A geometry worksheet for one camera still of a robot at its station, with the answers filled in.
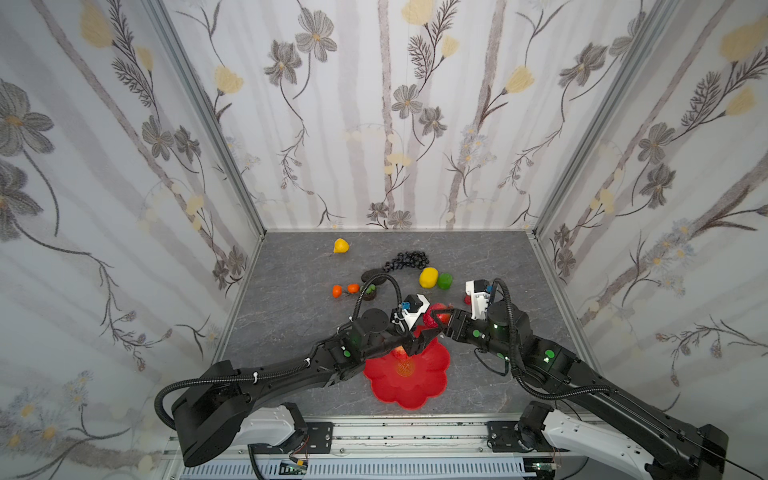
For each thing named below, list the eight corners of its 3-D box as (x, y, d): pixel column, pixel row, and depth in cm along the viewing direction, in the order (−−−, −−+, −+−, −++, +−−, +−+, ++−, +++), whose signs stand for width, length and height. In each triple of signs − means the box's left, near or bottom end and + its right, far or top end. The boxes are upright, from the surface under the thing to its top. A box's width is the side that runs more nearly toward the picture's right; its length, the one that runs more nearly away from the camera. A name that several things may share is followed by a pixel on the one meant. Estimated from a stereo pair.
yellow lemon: (420, 290, 105) (421, 284, 102) (418, 273, 109) (419, 267, 106) (438, 290, 105) (439, 284, 102) (436, 273, 109) (437, 267, 106)
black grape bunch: (384, 272, 110) (383, 265, 106) (382, 261, 113) (382, 253, 110) (428, 269, 111) (429, 261, 107) (425, 257, 114) (426, 250, 111)
